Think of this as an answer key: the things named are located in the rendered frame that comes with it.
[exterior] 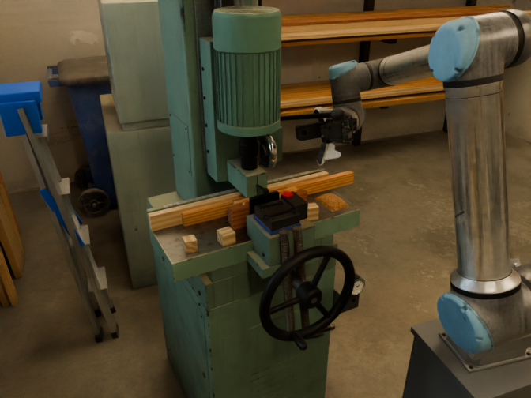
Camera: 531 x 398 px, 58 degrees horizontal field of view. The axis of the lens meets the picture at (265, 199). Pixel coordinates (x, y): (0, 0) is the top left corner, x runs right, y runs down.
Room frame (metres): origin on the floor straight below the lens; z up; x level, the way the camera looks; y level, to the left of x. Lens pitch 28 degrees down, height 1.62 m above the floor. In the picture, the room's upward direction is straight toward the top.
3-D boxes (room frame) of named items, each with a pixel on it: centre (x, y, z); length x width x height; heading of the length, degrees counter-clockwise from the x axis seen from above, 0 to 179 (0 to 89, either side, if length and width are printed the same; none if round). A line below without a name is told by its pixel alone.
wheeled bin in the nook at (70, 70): (3.04, 1.03, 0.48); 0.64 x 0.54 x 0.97; 112
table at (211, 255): (1.18, 0.00, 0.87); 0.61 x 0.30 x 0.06; 118
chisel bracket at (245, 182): (1.30, 0.05, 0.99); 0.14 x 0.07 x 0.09; 28
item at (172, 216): (1.30, 0.06, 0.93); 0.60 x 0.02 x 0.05; 118
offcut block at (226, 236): (1.10, 0.11, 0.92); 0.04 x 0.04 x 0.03; 32
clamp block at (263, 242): (1.11, -0.04, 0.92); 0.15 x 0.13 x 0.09; 118
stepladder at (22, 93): (1.72, 0.84, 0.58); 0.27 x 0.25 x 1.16; 111
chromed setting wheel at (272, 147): (1.45, 0.00, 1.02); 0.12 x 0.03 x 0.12; 28
